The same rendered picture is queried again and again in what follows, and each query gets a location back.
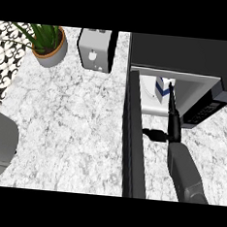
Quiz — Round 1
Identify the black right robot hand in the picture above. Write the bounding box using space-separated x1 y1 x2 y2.
142 80 187 146

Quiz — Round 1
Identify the white blue milk carton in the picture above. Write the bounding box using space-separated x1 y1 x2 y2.
153 77 177 105

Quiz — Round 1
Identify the dark grey microwave door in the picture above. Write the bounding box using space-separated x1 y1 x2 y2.
115 69 158 200

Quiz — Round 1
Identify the black microwave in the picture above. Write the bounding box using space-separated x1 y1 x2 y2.
122 32 227 133

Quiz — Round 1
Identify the silver toaster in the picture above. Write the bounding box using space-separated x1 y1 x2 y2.
75 28 119 75

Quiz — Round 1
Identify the potted green plant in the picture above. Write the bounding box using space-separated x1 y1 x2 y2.
7 22 71 71

